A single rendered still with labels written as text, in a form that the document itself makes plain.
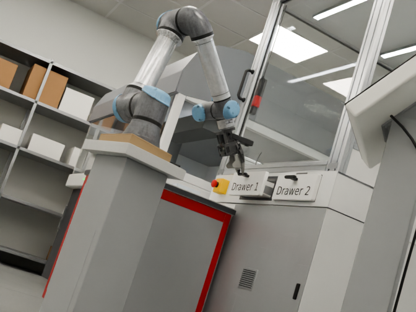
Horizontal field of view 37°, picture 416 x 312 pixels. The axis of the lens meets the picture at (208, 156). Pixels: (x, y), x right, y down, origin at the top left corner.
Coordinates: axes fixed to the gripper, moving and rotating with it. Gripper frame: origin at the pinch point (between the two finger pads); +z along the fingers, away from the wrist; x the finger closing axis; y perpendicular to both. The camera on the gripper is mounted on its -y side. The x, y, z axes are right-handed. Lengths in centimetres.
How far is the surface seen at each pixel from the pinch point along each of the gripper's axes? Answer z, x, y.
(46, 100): -78, -373, -10
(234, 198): 13.9, -19.6, -3.4
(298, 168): 2.5, 28.1, -11.0
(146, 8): -145, -341, -123
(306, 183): 7.5, 39.9, -5.6
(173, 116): -32, -80, -9
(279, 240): 28.0, 29.7, 6.5
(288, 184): 7.9, 26.8, -5.4
